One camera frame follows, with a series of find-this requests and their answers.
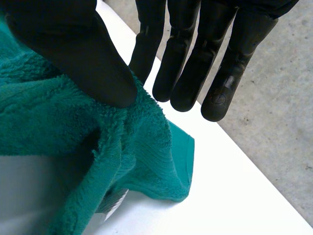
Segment teal towel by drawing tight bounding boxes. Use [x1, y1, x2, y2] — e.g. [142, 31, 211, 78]
[0, 11, 196, 235]

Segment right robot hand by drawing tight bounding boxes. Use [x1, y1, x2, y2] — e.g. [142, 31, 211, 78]
[0, 0, 300, 122]

